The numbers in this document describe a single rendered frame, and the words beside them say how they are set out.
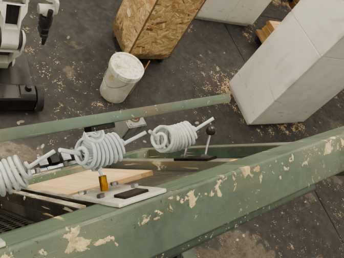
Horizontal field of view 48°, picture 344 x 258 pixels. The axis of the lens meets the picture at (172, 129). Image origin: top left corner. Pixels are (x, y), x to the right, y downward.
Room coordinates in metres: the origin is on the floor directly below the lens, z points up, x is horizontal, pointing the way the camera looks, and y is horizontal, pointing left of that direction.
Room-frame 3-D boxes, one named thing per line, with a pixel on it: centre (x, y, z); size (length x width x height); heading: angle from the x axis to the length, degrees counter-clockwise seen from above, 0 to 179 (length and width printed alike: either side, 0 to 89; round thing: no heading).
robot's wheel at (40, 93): (1.75, 0.94, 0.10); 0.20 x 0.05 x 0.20; 52
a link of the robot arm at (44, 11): (1.84, 1.12, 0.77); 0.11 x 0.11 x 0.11; 54
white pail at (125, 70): (2.39, 0.61, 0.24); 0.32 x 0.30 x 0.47; 142
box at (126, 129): (1.46, 0.20, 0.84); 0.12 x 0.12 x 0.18; 60
